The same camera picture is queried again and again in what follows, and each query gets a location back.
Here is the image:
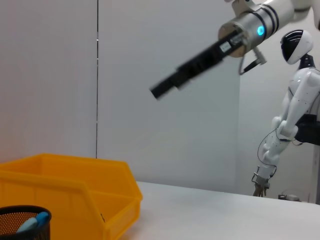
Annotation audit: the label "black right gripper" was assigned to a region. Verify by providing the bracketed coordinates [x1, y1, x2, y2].
[149, 39, 225, 101]

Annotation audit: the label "blue scissors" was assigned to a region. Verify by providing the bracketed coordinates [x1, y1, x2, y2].
[16, 211, 50, 235]

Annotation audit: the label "black mesh pen holder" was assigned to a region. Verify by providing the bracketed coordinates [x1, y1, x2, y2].
[0, 205, 53, 240]

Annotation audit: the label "white humanoid robot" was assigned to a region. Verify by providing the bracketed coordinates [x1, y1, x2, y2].
[251, 29, 320, 198]

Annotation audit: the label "yellow plastic bin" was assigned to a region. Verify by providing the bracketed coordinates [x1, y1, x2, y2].
[0, 152, 144, 240]

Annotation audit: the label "black box behind humanoid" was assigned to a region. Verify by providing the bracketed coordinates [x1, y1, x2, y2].
[294, 113, 320, 146]

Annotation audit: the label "small grey device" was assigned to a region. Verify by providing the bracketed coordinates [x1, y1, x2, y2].
[278, 193, 301, 201]

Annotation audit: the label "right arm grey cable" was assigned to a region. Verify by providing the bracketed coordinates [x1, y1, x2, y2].
[238, 53, 261, 76]

